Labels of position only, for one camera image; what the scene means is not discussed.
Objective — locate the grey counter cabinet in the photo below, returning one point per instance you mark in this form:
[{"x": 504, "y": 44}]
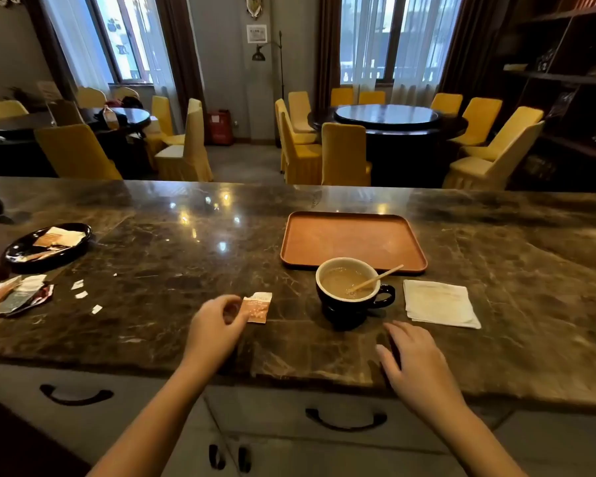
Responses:
[{"x": 288, "y": 442}]

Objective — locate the orange rectangular tray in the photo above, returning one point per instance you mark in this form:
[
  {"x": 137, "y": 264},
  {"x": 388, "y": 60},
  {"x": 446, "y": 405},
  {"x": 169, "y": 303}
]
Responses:
[{"x": 350, "y": 238}]

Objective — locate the beige empty sachet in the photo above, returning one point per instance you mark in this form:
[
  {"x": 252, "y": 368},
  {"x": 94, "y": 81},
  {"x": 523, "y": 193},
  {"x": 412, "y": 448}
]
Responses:
[{"x": 47, "y": 239}]

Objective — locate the white folded napkin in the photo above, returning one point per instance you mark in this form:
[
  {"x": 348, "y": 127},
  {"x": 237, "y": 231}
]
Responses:
[{"x": 439, "y": 302}]

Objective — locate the wooden stirring stick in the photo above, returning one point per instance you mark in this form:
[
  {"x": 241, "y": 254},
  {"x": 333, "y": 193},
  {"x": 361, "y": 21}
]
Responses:
[{"x": 377, "y": 279}]

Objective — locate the dark brown curtain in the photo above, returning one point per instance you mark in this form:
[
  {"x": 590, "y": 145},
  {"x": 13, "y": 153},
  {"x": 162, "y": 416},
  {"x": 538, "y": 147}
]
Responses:
[
  {"x": 181, "y": 49},
  {"x": 328, "y": 49},
  {"x": 469, "y": 44}
]

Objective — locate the red floor box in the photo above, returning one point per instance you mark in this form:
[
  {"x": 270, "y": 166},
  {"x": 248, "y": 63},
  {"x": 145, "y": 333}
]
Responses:
[{"x": 220, "y": 128}]

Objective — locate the round glass turntable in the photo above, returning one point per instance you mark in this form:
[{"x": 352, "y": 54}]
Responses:
[{"x": 386, "y": 115}]

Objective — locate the person's right hand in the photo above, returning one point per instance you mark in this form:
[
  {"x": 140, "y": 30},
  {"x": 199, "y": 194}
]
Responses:
[{"x": 424, "y": 377}]

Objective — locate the person's left hand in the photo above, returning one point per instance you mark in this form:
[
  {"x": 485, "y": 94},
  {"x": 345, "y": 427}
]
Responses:
[{"x": 208, "y": 337}]

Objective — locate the orange torn sachet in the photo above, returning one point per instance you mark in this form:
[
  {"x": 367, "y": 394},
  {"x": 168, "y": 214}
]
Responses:
[{"x": 258, "y": 308}]

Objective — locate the hanging wall ornament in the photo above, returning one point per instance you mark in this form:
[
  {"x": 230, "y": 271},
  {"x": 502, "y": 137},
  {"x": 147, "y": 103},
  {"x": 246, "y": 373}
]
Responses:
[{"x": 254, "y": 5}]

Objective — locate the person's left forearm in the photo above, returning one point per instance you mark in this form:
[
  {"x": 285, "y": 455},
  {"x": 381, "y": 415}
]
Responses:
[{"x": 154, "y": 422}]

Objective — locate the person's right thumb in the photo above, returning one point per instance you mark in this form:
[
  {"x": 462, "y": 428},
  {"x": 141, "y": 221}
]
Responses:
[{"x": 387, "y": 365}]

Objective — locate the dark round dining table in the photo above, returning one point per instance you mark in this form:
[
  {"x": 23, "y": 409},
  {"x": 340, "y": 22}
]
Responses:
[
  {"x": 20, "y": 125},
  {"x": 402, "y": 143}
]

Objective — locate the person's right forearm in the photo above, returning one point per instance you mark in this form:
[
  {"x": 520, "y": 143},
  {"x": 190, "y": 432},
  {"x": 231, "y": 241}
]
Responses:
[{"x": 477, "y": 447}]

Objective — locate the white crumpled paper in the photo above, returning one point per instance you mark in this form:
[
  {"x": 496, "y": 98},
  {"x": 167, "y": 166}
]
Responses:
[{"x": 31, "y": 283}]

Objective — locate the window with white sheer curtain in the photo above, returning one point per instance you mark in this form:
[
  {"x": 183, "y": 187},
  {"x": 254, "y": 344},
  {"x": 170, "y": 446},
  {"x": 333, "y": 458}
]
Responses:
[
  {"x": 397, "y": 39},
  {"x": 124, "y": 39}
]

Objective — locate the person's left thumb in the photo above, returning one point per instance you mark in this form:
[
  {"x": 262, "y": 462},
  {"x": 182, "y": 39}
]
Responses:
[{"x": 242, "y": 321}]

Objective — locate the black oval plate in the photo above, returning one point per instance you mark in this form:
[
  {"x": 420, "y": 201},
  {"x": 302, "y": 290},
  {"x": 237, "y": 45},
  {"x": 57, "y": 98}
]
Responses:
[{"x": 27, "y": 250}]

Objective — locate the white empty sachet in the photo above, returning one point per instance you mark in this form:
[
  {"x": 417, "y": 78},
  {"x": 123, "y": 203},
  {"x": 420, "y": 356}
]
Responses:
[{"x": 72, "y": 237}]

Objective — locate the dark wooden shelf unit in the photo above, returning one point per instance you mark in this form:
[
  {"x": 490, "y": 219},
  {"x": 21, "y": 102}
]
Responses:
[{"x": 566, "y": 84}]

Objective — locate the black floor lamp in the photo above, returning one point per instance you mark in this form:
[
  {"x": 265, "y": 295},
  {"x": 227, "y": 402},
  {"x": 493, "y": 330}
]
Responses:
[{"x": 280, "y": 64}]

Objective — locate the clear plastic bottle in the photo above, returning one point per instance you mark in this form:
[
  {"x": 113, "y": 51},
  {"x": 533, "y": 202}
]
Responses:
[{"x": 111, "y": 119}]

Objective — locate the white framed wall notice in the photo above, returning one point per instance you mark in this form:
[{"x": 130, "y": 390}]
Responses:
[{"x": 257, "y": 34}]

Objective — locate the milky coffee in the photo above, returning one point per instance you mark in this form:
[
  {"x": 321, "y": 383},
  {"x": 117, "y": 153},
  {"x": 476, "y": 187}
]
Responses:
[{"x": 340, "y": 280}]

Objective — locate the grey foil wrapper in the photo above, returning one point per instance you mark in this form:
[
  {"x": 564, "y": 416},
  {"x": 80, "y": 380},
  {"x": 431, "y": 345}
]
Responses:
[{"x": 12, "y": 302}]

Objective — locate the used wooden stick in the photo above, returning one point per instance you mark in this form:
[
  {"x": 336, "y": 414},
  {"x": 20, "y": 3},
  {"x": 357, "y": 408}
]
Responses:
[{"x": 39, "y": 254}]

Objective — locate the group of yellow covered chairs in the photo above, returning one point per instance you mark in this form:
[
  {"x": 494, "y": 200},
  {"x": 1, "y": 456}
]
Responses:
[
  {"x": 77, "y": 153},
  {"x": 345, "y": 153}
]

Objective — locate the dark blue coffee cup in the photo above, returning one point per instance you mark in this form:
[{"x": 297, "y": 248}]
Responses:
[{"x": 345, "y": 310}]

